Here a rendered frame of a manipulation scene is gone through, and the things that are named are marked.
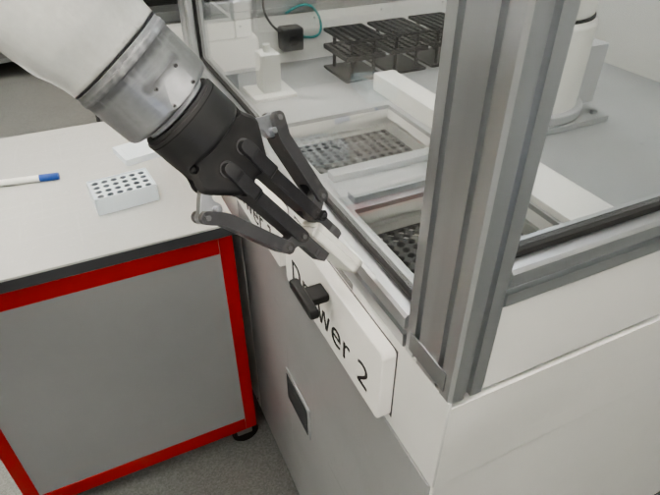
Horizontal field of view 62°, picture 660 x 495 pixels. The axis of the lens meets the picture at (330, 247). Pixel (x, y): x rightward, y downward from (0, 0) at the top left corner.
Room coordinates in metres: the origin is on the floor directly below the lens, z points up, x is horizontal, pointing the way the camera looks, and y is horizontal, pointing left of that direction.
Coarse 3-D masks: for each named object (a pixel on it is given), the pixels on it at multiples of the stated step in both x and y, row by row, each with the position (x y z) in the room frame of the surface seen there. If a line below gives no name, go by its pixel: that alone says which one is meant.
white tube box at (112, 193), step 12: (144, 168) 1.05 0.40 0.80; (96, 180) 1.00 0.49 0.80; (108, 180) 1.00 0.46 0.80; (120, 180) 1.00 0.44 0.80; (132, 180) 1.01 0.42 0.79; (144, 180) 1.01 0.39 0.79; (96, 192) 0.96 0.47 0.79; (108, 192) 0.95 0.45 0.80; (120, 192) 0.96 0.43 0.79; (132, 192) 0.96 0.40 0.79; (144, 192) 0.97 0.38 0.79; (156, 192) 0.98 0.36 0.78; (96, 204) 0.92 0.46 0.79; (108, 204) 0.93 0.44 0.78; (120, 204) 0.94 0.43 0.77; (132, 204) 0.95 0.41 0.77
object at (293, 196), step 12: (240, 144) 0.43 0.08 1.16; (252, 144) 0.43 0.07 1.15; (252, 156) 0.43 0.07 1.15; (264, 156) 0.44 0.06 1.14; (264, 168) 0.43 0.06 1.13; (276, 168) 0.44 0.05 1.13; (264, 180) 0.44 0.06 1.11; (276, 180) 0.44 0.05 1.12; (288, 180) 0.44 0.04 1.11; (276, 192) 0.45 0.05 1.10; (288, 192) 0.44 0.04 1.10; (300, 192) 0.44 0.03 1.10; (288, 204) 0.45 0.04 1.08; (300, 204) 0.44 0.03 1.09; (312, 204) 0.45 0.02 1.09; (300, 216) 0.46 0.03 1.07; (312, 216) 0.44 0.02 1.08; (324, 216) 0.44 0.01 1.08
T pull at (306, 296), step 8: (296, 280) 0.54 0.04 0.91; (296, 288) 0.52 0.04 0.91; (304, 288) 0.53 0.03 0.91; (312, 288) 0.53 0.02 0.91; (320, 288) 0.53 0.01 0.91; (296, 296) 0.52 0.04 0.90; (304, 296) 0.51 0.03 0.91; (312, 296) 0.51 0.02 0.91; (320, 296) 0.51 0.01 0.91; (328, 296) 0.51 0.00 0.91; (304, 304) 0.49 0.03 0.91; (312, 304) 0.49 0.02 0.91; (312, 312) 0.48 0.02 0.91
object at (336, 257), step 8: (312, 232) 0.43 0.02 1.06; (320, 240) 0.43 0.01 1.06; (328, 248) 0.43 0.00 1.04; (336, 248) 0.43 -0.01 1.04; (328, 256) 0.44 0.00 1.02; (336, 256) 0.43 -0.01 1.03; (344, 256) 0.44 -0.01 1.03; (336, 264) 0.45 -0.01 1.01; (344, 264) 0.43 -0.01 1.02; (352, 264) 0.44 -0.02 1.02; (352, 272) 0.44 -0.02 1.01
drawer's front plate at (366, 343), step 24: (288, 264) 0.65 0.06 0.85; (312, 264) 0.56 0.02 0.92; (336, 288) 0.51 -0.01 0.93; (336, 312) 0.50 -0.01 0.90; (360, 312) 0.46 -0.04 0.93; (336, 336) 0.50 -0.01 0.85; (360, 336) 0.44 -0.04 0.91; (384, 336) 0.43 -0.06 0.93; (360, 360) 0.44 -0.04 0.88; (384, 360) 0.40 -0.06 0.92; (360, 384) 0.43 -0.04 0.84; (384, 384) 0.40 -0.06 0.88; (384, 408) 0.40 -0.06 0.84
